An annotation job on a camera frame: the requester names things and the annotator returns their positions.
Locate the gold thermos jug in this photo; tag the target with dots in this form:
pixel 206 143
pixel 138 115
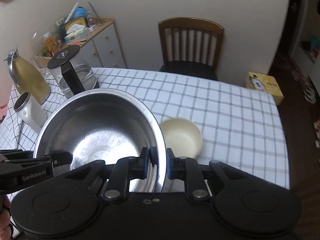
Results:
pixel 30 80

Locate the white side cabinet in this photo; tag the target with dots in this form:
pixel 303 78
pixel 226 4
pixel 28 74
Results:
pixel 107 47

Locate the clear glass cup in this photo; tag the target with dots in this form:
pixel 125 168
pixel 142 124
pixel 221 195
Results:
pixel 40 61

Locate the white steel tumbler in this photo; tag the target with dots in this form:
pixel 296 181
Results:
pixel 32 115

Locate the green tissue pack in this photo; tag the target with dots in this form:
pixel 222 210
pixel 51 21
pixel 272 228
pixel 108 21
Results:
pixel 77 36

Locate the clear glass pitcher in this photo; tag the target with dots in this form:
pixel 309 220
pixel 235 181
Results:
pixel 41 33

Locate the dark storage box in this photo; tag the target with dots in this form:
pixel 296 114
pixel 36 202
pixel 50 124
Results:
pixel 72 25

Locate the yellow tissue box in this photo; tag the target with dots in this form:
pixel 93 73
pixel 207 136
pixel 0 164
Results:
pixel 265 85

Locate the large steel bowl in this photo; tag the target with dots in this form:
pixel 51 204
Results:
pixel 100 130

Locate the checked white tablecloth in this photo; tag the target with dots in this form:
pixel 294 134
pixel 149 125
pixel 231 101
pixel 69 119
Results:
pixel 225 120

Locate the wooden slat-back chair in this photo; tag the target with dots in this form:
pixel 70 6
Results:
pixel 190 23

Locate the white wall cabinet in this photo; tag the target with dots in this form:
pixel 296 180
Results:
pixel 308 30

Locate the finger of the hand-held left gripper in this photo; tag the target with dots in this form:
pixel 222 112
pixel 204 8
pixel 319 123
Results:
pixel 15 153
pixel 62 158

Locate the shoe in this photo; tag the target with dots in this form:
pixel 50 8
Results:
pixel 310 95

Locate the person's left hand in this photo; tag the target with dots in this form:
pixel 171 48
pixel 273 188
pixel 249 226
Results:
pixel 4 220

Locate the blue round container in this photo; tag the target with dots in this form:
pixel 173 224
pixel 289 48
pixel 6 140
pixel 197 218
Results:
pixel 80 13

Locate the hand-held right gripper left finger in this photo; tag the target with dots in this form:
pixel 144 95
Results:
pixel 144 165

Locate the glass electric kettle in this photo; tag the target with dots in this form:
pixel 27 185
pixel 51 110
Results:
pixel 82 75

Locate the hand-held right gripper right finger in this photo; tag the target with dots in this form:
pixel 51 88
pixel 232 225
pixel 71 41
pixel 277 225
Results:
pixel 170 171

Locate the cream ceramic bowl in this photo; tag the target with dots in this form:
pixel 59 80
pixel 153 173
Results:
pixel 180 135

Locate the orange drink bottle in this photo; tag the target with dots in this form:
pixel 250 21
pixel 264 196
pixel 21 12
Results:
pixel 52 43

